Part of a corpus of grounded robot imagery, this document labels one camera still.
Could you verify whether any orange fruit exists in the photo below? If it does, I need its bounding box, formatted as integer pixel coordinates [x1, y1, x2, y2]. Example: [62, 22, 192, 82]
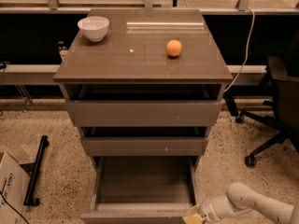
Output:
[166, 40, 182, 57]

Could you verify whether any grey bottom drawer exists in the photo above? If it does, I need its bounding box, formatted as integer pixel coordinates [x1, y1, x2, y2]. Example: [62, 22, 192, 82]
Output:
[81, 156, 197, 224]

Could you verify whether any black office chair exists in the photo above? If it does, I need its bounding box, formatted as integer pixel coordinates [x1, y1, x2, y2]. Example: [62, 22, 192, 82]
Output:
[224, 31, 299, 167]

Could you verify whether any cardboard box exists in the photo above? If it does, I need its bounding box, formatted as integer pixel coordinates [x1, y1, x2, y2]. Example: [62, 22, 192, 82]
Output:
[0, 152, 30, 224]

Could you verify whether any white cable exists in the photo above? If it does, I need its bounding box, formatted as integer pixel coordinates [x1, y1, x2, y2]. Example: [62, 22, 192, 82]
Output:
[223, 7, 256, 93]

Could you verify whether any grey middle drawer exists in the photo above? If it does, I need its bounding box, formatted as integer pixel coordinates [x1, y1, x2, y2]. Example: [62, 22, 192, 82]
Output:
[81, 127, 208, 156]

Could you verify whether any black cable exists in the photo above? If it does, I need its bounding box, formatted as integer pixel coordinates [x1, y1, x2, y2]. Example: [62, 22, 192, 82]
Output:
[0, 190, 31, 224]

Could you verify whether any white ceramic bowl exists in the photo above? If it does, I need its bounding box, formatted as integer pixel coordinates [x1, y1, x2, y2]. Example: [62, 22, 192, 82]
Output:
[78, 16, 109, 42]

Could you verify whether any grey drawer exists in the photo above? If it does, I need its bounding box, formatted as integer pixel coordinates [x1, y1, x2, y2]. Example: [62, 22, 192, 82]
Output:
[64, 84, 226, 128]
[81, 156, 197, 224]
[81, 127, 208, 156]

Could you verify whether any grey top drawer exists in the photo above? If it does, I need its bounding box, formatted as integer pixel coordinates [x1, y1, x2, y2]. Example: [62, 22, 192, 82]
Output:
[64, 84, 226, 128]

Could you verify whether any black metal stand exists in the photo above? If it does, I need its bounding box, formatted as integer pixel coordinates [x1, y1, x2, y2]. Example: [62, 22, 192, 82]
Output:
[21, 135, 50, 206]

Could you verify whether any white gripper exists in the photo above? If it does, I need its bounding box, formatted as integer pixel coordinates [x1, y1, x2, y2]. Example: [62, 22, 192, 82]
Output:
[182, 194, 241, 224]

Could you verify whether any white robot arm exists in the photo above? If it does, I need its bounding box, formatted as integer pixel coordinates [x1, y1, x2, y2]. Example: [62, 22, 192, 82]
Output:
[182, 182, 299, 224]

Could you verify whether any grey drawer cabinet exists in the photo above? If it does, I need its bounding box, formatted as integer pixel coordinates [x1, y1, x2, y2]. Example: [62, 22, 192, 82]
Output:
[52, 8, 234, 173]

